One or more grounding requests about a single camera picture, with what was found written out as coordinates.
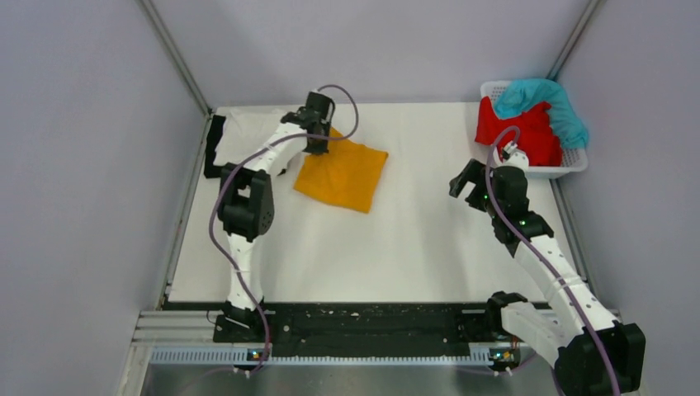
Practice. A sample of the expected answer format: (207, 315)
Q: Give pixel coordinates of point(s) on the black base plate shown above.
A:
(366, 330)

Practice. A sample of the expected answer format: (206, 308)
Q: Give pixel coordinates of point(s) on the aluminium frame rail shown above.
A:
(172, 352)

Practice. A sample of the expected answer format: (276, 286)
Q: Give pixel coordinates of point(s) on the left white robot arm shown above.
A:
(246, 202)

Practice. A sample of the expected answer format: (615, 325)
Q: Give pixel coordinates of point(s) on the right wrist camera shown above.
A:
(511, 155)

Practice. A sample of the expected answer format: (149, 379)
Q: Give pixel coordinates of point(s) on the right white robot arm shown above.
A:
(589, 349)

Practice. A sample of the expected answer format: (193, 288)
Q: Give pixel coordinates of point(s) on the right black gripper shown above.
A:
(475, 173)

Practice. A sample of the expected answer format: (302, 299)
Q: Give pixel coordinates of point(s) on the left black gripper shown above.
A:
(320, 148)

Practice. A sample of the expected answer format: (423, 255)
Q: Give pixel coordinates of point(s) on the red t shirt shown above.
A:
(537, 139)

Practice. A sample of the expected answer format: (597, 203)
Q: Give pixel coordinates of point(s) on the white plastic basket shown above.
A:
(573, 160)

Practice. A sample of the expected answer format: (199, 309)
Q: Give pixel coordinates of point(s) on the folded black t shirt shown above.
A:
(213, 139)

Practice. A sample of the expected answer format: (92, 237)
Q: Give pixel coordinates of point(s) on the folded white t shirt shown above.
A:
(258, 141)

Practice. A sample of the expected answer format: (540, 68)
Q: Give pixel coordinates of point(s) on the yellow t shirt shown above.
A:
(346, 176)

